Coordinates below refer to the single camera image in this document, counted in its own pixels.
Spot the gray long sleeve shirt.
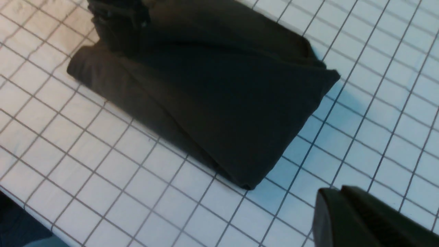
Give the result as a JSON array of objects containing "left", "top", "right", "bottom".
[{"left": 67, "top": 0, "right": 341, "bottom": 190}]

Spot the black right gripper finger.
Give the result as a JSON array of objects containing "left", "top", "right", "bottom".
[{"left": 312, "top": 186, "right": 439, "bottom": 247}]

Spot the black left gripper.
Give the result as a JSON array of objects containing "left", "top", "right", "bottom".
[{"left": 88, "top": 0, "right": 151, "bottom": 56}]

